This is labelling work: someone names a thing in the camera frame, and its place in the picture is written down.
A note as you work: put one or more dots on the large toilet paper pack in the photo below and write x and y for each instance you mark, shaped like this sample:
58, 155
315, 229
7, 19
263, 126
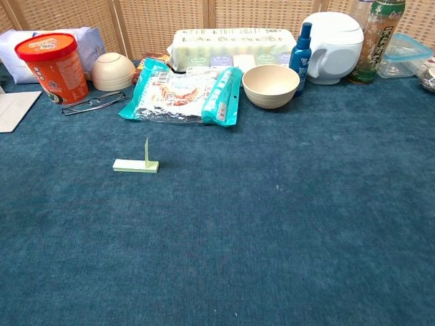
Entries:
231, 42

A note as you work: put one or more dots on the upright beige bowl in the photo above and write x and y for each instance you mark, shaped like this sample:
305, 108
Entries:
270, 88

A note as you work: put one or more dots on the black eyeglasses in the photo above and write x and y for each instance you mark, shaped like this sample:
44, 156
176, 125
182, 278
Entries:
113, 96

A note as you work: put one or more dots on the clear water bottle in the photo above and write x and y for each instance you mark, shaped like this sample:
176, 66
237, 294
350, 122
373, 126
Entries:
360, 13

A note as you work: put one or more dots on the blue spray bottle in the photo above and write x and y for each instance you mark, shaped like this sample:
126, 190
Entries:
300, 57

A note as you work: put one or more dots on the white blue tissue package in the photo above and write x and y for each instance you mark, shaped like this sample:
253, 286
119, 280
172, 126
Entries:
13, 51

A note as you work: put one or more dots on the red instant noodle cup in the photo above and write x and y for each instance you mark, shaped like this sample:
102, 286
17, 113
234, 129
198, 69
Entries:
57, 71

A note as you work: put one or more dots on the green tea bottle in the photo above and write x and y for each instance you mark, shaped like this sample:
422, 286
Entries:
375, 44

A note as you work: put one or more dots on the teal clear snack bag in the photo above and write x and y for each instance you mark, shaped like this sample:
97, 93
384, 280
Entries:
176, 96

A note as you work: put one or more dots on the small green paper piece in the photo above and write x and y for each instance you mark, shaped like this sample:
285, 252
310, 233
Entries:
147, 153

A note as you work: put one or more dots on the blue table cloth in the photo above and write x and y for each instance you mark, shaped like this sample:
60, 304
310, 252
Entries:
238, 220

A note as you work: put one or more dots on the brown cookie packet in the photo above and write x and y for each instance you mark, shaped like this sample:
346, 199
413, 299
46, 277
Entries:
146, 59

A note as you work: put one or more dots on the white lidded container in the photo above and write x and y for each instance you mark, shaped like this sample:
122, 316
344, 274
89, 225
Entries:
336, 51

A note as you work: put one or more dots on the wicker folding screen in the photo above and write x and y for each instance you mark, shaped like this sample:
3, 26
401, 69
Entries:
153, 23

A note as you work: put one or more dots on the clear box blue lid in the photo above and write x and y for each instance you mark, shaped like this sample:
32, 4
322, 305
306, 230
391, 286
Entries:
404, 56

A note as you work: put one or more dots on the upside-down beige bowl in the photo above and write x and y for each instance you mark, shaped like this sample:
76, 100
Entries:
113, 73

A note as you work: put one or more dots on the pale green rectangular block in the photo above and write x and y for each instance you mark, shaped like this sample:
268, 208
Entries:
132, 166

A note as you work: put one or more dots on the small glass bowl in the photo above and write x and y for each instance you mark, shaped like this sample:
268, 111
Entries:
429, 79

